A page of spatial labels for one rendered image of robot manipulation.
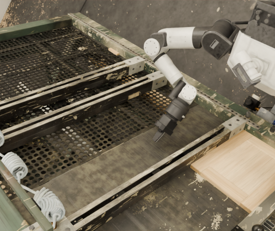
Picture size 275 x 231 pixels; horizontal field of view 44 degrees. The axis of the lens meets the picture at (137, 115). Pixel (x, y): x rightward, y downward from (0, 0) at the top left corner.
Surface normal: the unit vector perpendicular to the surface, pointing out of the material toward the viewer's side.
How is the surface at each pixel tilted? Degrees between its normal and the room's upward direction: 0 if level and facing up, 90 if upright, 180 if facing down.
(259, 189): 57
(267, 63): 23
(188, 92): 28
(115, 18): 0
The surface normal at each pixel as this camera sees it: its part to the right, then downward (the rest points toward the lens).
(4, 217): 0.11, -0.79
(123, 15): -0.56, -0.14
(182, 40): -0.52, 0.28
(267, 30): -0.71, 0.21
